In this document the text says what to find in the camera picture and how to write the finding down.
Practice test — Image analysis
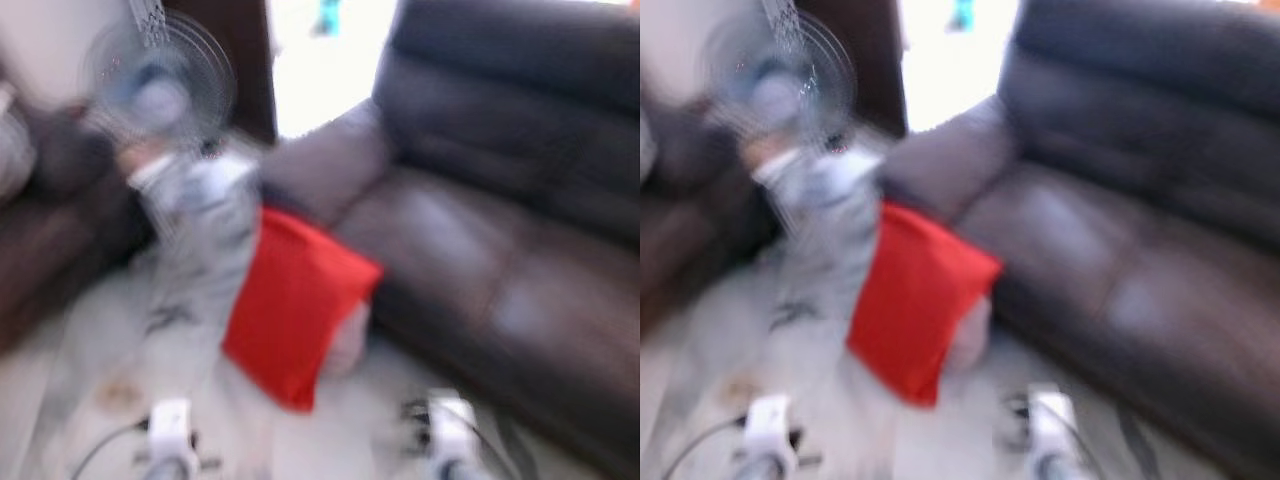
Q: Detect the dark brown wooden door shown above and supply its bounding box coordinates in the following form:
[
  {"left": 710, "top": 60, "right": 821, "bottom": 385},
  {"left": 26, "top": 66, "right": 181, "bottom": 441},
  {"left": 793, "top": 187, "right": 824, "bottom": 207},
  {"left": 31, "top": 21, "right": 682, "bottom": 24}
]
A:
[
  {"left": 795, "top": 0, "right": 908, "bottom": 137},
  {"left": 165, "top": 0, "right": 278, "bottom": 144}
]

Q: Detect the brown sofa with rounded armrest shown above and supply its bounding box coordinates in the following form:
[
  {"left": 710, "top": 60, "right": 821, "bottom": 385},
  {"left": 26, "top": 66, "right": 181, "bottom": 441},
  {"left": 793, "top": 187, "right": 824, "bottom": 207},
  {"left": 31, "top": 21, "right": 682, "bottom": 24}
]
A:
[
  {"left": 0, "top": 60, "right": 153, "bottom": 351},
  {"left": 640, "top": 95, "right": 781, "bottom": 333}
]

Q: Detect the pink pillow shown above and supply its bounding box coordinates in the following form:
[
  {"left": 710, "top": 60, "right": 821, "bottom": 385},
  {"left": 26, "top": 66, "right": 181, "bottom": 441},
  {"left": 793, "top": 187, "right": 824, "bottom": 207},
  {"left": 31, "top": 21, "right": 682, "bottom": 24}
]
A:
[
  {"left": 945, "top": 295, "right": 993, "bottom": 376},
  {"left": 320, "top": 300, "right": 373, "bottom": 381}
]

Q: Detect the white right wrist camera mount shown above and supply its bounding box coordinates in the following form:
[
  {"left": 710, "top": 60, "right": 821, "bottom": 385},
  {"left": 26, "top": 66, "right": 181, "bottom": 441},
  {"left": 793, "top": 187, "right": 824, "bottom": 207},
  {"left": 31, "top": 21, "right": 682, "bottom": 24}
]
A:
[
  {"left": 1027, "top": 385, "right": 1079, "bottom": 461},
  {"left": 425, "top": 390, "right": 481, "bottom": 466}
]

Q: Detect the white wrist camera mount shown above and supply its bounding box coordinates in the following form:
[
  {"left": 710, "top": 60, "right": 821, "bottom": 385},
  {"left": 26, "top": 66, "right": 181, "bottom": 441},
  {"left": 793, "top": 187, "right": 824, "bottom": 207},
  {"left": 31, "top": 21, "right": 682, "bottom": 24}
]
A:
[
  {"left": 146, "top": 398, "right": 196, "bottom": 461},
  {"left": 745, "top": 395, "right": 796, "bottom": 457},
  {"left": 425, "top": 390, "right": 481, "bottom": 466},
  {"left": 1027, "top": 385, "right": 1079, "bottom": 461}
]

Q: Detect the large dark brown leather sofa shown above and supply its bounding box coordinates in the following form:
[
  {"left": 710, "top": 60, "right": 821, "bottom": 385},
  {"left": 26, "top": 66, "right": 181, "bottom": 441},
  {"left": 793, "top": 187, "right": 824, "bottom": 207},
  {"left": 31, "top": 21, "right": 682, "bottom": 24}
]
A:
[
  {"left": 258, "top": 0, "right": 640, "bottom": 480},
  {"left": 880, "top": 0, "right": 1280, "bottom": 480}
]

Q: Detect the white table fan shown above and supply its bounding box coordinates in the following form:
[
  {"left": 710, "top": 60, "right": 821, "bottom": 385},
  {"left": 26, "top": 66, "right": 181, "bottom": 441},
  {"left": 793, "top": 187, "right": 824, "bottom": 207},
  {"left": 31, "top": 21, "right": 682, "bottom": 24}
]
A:
[
  {"left": 82, "top": 10, "right": 261, "bottom": 241},
  {"left": 700, "top": 10, "right": 883, "bottom": 237}
]

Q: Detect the red pillow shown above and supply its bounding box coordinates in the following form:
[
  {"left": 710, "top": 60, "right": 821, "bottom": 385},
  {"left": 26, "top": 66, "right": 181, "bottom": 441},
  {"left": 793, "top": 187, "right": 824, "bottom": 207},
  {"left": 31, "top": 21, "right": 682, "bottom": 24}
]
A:
[
  {"left": 846, "top": 200, "right": 1004, "bottom": 409},
  {"left": 221, "top": 205, "right": 385, "bottom": 414}
]

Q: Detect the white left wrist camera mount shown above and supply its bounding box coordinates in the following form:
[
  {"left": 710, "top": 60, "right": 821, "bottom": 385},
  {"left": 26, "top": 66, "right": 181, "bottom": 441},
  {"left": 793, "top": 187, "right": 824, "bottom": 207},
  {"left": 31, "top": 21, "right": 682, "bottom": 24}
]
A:
[
  {"left": 146, "top": 398, "right": 196, "bottom": 461},
  {"left": 745, "top": 395, "right": 796, "bottom": 457}
]

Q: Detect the white plastic stool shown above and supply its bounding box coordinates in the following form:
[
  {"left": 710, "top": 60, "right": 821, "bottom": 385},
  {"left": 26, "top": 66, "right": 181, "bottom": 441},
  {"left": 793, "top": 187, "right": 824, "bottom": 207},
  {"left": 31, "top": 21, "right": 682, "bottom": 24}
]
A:
[
  {"left": 775, "top": 200, "right": 873, "bottom": 326},
  {"left": 150, "top": 205, "right": 253, "bottom": 331}
]

